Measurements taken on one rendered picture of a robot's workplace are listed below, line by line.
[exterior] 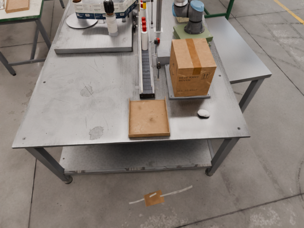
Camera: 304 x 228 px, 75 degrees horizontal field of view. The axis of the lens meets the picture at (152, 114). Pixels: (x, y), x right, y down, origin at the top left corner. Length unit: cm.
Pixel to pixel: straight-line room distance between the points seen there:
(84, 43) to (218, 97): 123
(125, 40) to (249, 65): 109
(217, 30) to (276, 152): 141
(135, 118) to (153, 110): 14
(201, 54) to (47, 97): 113
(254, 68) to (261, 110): 98
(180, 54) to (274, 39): 283
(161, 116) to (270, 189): 137
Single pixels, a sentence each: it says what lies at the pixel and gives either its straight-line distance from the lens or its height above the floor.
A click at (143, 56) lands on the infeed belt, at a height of 88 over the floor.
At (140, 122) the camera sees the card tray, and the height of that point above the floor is 83.
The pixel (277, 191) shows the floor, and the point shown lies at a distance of 234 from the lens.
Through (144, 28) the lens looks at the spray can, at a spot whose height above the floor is 108.
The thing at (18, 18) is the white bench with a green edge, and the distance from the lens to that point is 281.
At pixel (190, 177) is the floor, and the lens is 208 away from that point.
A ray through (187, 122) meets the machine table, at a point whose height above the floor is 83.
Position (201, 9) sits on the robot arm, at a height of 111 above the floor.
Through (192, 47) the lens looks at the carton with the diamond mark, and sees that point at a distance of 144.
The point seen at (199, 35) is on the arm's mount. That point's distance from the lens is 196.
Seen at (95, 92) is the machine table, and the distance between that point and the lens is 155.
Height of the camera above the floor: 195
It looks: 54 degrees down
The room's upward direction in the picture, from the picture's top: straight up
